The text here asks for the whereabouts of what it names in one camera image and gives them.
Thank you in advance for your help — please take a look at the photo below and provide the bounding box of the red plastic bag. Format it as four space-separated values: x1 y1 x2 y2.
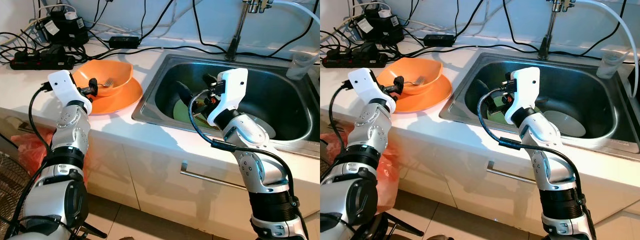
320 131 396 213
17 127 88 186

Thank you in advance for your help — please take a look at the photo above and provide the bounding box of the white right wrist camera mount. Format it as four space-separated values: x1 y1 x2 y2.
504 66 541 126
206 68 249 127

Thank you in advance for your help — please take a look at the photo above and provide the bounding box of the orange plastic plate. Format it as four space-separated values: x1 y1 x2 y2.
395 72 453 112
82 75 144 115

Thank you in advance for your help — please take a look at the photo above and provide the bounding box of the wire fan grille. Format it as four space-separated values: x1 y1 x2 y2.
0 152 31 236

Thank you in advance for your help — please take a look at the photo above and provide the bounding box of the black power adapter box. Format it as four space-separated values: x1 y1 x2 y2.
352 7 403 43
40 10 90 47

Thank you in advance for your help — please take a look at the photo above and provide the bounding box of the orange plastic bowl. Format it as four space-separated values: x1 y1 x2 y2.
72 61 134 98
376 57 444 96

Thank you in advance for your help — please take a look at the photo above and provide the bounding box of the black power strip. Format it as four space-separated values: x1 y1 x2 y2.
10 45 76 71
322 42 388 68

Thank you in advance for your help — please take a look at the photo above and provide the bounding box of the clear glass cup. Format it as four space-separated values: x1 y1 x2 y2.
597 50 626 79
286 52 316 81

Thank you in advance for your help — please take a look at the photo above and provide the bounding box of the white faucet hose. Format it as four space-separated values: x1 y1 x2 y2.
577 0 640 71
270 0 321 26

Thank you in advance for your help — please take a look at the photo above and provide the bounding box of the grey bowl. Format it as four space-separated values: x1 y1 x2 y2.
250 115 277 141
542 110 587 138

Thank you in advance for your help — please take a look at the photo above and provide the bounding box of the black metal stand leg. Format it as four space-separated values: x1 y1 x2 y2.
80 222 108 238
385 212 426 237

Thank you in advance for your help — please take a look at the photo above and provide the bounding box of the green plate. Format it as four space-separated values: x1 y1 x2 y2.
485 97 511 122
172 97 211 126

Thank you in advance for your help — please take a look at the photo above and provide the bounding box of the stainless steel sink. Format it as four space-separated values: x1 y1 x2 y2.
439 52 640 161
131 54 321 161

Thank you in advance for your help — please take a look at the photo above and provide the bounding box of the long metal drawer handle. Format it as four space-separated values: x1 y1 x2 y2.
180 161 248 191
487 160 543 185

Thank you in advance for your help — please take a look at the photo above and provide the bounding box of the flat black power brick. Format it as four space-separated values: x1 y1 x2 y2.
424 34 456 47
109 36 141 49

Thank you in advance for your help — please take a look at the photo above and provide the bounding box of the white cabinet drawer front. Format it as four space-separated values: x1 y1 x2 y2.
125 145 321 236
435 142 640 236

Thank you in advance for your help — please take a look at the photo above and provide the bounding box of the metal kitchen faucet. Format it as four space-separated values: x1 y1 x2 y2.
537 0 581 60
226 0 273 61

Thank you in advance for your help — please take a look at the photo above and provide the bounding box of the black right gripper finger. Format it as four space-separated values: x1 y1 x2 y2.
175 81 196 104

